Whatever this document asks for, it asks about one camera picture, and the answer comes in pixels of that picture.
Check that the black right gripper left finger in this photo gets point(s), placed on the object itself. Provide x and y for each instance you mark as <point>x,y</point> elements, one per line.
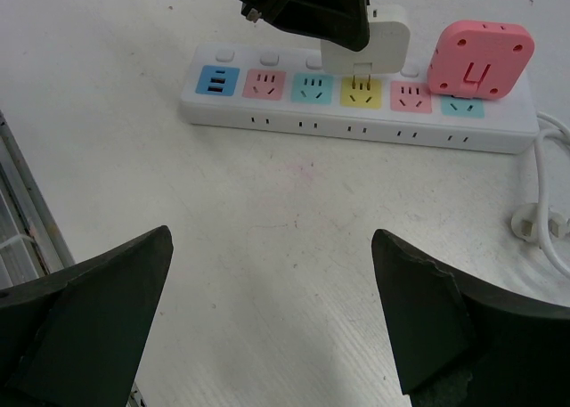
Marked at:
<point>76,337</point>

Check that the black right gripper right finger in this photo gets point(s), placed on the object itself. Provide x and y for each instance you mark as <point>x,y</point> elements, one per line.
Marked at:
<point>460,341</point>

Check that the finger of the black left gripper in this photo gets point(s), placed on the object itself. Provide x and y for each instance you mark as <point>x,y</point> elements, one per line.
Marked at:
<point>341,22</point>

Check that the small white plug adapter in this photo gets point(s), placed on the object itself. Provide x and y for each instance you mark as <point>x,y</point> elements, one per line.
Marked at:
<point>385,53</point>

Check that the white multicolour power strip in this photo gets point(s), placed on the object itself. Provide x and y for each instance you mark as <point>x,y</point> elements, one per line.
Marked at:
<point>285,90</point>

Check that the pink plug adapter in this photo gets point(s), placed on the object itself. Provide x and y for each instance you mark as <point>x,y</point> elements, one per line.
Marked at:
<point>479,59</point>

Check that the aluminium frame rail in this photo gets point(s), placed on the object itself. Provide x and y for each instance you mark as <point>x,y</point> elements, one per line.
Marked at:
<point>32,246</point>

